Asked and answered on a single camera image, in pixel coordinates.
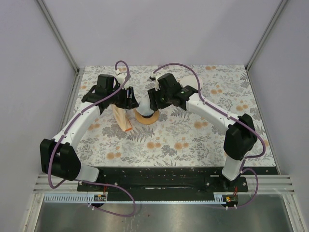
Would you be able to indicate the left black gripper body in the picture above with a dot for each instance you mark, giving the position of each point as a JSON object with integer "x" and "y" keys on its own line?
{"x": 119, "y": 98}

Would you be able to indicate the right aluminium frame post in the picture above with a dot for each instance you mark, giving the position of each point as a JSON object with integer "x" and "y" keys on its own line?
{"x": 267, "y": 32}

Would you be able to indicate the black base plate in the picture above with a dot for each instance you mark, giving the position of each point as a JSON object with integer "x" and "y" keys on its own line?
{"x": 163, "y": 184}

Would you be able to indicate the white paper coffee filter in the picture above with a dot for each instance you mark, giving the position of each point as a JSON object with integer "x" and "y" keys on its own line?
{"x": 191, "y": 81}

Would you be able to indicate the aluminium frame post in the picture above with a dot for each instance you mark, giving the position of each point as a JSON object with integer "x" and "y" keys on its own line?
{"x": 54, "y": 29}
{"x": 267, "y": 32}

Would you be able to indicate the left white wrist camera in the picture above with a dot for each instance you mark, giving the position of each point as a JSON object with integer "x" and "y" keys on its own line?
{"x": 122, "y": 77}

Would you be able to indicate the floral table mat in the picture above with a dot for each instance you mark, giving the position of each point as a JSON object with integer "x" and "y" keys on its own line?
{"x": 177, "y": 138}

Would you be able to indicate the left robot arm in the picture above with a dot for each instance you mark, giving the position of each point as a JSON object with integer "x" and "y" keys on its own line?
{"x": 58, "y": 155}

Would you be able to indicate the left aluminium frame post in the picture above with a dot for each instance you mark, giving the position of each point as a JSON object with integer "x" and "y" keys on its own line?
{"x": 54, "y": 29}

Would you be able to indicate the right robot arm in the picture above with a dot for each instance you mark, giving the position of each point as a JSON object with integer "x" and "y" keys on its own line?
{"x": 239, "y": 130}

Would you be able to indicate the coffee filter paper pack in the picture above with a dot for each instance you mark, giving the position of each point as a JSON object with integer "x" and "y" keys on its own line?
{"x": 121, "y": 119}

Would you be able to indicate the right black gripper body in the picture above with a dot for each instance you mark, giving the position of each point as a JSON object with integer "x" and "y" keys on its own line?
{"x": 164, "y": 97}

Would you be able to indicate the aluminium front rail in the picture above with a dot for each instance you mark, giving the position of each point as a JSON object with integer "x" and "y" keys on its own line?
{"x": 268, "y": 184}

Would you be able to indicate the white slotted cable duct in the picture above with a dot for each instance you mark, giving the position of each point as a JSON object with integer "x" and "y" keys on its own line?
{"x": 75, "y": 198}

